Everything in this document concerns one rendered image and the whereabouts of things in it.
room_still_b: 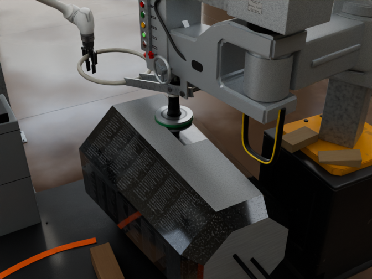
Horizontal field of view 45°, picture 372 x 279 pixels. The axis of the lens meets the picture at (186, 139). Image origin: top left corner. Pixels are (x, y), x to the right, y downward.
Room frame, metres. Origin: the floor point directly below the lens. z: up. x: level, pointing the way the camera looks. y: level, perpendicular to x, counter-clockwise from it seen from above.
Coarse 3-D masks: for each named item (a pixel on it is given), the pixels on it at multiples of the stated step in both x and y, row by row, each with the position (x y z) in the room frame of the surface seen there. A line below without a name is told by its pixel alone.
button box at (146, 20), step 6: (138, 0) 2.23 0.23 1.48; (144, 0) 2.18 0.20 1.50; (144, 6) 2.19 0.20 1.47; (144, 12) 2.19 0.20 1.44; (150, 12) 2.18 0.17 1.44; (144, 18) 2.19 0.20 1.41; (150, 18) 2.18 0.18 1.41; (150, 24) 2.18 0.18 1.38; (144, 30) 2.19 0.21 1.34; (150, 30) 2.17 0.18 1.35; (150, 36) 2.17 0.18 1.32; (150, 42) 2.17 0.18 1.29; (144, 48) 2.20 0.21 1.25; (150, 48) 2.17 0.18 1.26
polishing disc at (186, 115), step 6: (162, 108) 2.28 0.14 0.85; (180, 108) 2.28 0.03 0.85; (186, 108) 2.28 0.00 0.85; (156, 114) 2.21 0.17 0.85; (162, 114) 2.21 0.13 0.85; (186, 114) 2.21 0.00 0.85; (192, 114) 2.21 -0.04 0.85; (162, 120) 2.15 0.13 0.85; (168, 120) 2.15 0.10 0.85; (174, 120) 2.15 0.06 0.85; (180, 120) 2.15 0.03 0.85; (186, 120) 2.15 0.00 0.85
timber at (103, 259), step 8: (96, 248) 1.88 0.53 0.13; (104, 248) 1.88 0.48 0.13; (96, 256) 1.82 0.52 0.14; (104, 256) 1.82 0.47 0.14; (112, 256) 1.82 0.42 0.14; (96, 264) 1.76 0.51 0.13; (104, 264) 1.76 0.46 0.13; (112, 264) 1.76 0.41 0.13; (96, 272) 1.76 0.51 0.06; (104, 272) 1.70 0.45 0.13; (112, 272) 1.70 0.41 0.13; (120, 272) 1.70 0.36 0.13
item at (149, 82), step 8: (128, 80) 2.49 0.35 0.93; (136, 80) 2.41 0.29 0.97; (144, 80) 2.35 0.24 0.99; (152, 80) 2.48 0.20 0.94; (144, 88) 2.34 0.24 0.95; (152, 88) 2.28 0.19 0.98; (160, 88) 2.22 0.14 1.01; (168, 88) 2.14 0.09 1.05; (176, 88) 2.10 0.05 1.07; (192, 88) 2.05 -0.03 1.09; (192, 96) 2.00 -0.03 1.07
